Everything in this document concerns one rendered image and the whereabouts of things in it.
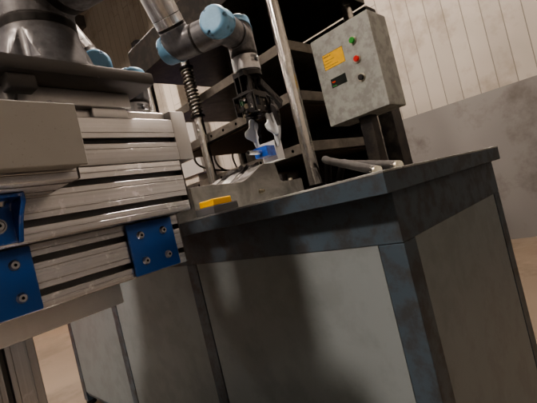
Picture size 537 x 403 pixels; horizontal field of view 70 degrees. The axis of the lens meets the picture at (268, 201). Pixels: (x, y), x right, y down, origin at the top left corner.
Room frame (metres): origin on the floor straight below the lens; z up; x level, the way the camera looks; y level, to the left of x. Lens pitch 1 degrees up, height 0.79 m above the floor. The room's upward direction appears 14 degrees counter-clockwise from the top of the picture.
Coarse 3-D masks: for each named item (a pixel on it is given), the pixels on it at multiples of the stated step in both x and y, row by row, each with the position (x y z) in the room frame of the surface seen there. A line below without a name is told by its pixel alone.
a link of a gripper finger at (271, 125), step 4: (268, 116) 1.03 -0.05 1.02; (272, 116) 1.03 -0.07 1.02; (268, 120) 1.02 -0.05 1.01; (272, 120) 1.03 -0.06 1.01; (268, 124) 1.01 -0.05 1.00; (272, 124) 1.03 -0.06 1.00; (268, 128) 1.00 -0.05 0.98; (272, 128) 1.02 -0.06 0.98; (276, 128) 1.03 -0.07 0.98; (280, 128) 1.04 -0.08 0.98; (272, 132) 1.01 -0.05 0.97; (276, 132) 1.03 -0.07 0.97; (280, 132) 1.04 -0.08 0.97; (276, 136) 1.03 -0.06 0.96; (276, 140) 1.03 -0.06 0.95; (276, 144) 1.04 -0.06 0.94
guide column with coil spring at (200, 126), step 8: (184, 64) 2.26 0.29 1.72; (184, 72) 2.26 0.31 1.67; (192, 80) 2.27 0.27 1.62; (192, 88) 2.26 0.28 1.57; (192, 96) 2.26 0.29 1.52; (192, 104) 2.26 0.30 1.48; (192, 112) 2.28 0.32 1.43; (200, 112) 2.27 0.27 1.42; (200, 120) 2.26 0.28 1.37; (200, 128) 2.26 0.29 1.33; (200, 136) 2.26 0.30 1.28; (200, 144) 2.27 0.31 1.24; (208, 144) 2.27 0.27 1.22; (208, 152) 2.26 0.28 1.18; (208, 160) 2.26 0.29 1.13; (208, 168) 2.26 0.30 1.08; (208, 176) 2.27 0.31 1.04; (216, 176) 2.27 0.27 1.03
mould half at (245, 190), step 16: (256, 176) 1.29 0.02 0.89; (272, 176) 1.34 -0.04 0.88; (192, 192) 1.10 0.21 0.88; (208, 192) 1.14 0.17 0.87; (224, 192) 1.18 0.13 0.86; (240, 192) 1.22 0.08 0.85; (256, 192) 1.27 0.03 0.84; (272, 192) 1.33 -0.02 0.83; (288, 192) 1.39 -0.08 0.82; (192, 208) 1.10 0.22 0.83
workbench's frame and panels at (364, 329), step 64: (320, 192) 0.70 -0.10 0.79; (384, 192) 0.61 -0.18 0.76; (448, 192) 0.84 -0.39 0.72; (192, 256) 1.11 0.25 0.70; (256, 256) 0.92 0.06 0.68; (320, 256) 0.79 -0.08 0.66; (384, 256) 0.68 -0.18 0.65; (448, 256) 0.78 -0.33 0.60; (512, 256) 1.09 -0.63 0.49; (128, 320) 1.49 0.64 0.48; (192, 320) 1.17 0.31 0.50; (256, 320) 0.96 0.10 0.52; (320, 320) 0.82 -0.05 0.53; (384, 320) 0.71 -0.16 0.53; (448, 320) 0.73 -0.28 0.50; (512, 320) 1.00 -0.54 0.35; (128, 384) 1.60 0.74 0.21; (192, 384) 1.23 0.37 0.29; (256, 384) 1.00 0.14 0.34; (320, 384) 0.85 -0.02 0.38; (384, 384) 0.73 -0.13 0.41; (448, 384) 0.68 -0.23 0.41; (512, 384) 0.91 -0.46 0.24
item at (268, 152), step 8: (264, 144) 1.06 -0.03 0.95; (272, 144) 1.04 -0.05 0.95; (280, 144) 1.06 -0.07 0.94; (248, 152) 0.98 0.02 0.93; (256, 152) 0.99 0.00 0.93; (264, 152) 1.01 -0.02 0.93; (272, 152) 1.03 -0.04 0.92; (280, 152) 1.05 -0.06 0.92; (264, 160) 1.06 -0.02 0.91; (272, 160) 1.05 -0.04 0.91
